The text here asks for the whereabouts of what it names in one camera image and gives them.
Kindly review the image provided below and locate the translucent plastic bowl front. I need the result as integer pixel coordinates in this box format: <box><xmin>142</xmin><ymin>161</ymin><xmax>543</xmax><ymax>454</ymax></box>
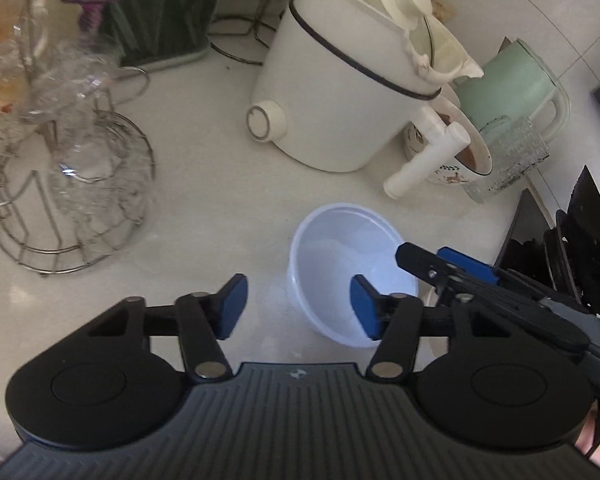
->
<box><xmin>286</xmin><ymin>203</ymin><xmax>419</xmax><ymax>349</ymax></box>

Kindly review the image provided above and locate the small white ceramic bowl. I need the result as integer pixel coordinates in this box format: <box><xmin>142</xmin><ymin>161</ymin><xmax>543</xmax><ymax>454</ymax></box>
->
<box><xmin>420</xmin><ymin>284</ymin><xmax>451</xmax><ymax>358</ymax></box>

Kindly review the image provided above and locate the patterned bowl brown food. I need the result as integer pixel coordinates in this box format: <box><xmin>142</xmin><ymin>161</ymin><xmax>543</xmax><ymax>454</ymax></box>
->
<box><xmin>399</xmin><ymin>98</ymin><xmax>493</xmax><ymax>186</ymax></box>

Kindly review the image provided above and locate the textured drinking glass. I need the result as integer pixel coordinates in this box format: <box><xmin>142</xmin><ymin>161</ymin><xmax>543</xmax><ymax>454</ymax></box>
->
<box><xmin>464</xmin><ymin>116</ymin><xmax>550</xmax><ymax>204</ymax></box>

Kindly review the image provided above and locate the upturned glass on rack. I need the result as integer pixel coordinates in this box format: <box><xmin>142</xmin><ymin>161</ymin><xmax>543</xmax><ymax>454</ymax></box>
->
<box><xmin>48</xmin><ymin>119</ymin><xmax>154</xmax><ymax>252</ymax></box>

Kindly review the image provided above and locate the green electric kettle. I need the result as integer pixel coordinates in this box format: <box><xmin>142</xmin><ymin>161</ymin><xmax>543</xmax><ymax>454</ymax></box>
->
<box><xmin>454</xmin><ymin>39</ymin><xmax>571</xmax><ymax>143</ymax></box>

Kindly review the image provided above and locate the green chopstick holder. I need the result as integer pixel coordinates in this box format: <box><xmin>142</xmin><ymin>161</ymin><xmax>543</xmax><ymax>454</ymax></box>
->
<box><xmin>96</xmin><ymin>0</ymin><xmax>218</xmax><ymax>70</ymax></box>

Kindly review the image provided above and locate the wire glass drying rack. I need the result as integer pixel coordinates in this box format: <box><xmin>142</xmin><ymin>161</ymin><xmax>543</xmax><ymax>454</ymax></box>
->
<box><xmin>0</xmin><ymin>0</ymin><xmax>157</xmax><ymax>276</ymax></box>

